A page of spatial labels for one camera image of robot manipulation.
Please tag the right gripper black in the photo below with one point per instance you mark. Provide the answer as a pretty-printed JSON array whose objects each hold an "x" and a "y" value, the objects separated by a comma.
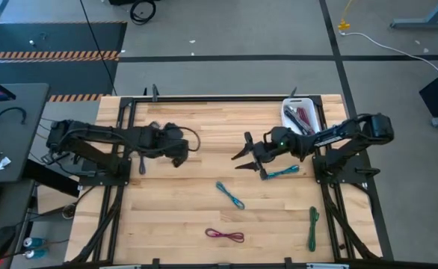
[{"x": 265, "y": 151}]

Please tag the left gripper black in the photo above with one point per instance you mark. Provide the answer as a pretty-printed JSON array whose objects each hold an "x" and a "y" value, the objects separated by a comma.
[{"x": 166, "y": 142}]

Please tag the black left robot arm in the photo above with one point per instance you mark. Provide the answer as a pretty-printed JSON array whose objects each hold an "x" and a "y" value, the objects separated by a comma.
[{"x": 92, "y": 136}]

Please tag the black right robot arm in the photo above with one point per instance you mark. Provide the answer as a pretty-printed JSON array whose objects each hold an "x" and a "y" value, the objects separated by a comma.
[{"x": 353, "y": 130}]

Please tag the white plastic bin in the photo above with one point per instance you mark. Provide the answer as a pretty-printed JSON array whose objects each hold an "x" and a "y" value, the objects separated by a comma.
[{"x": 295, "y": 101}]

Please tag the black desk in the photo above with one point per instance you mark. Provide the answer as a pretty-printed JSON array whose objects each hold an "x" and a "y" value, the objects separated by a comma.
[{"x": 17, "y": 149}]

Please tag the teal drink can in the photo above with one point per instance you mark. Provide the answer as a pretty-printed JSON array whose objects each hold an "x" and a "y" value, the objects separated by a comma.
[
  {"x": 34, "y": 242},
  {"x": 36, "y": 253}
]

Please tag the black floor box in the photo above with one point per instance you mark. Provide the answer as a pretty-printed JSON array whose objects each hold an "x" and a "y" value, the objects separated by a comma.
[{"x": 122, "y": 2}]

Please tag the dark keyboard desk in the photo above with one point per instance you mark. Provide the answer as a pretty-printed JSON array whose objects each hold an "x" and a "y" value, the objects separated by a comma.
[{"x": 13, "y": 209}]

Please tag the black hazard-striped floor mat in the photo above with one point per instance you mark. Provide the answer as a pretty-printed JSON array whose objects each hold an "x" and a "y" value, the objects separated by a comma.
[{"x": 54, "y": 37}]

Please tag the grey metal desk leg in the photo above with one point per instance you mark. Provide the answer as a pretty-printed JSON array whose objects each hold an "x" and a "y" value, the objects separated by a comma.
[{"x": 428, "y": 24}]

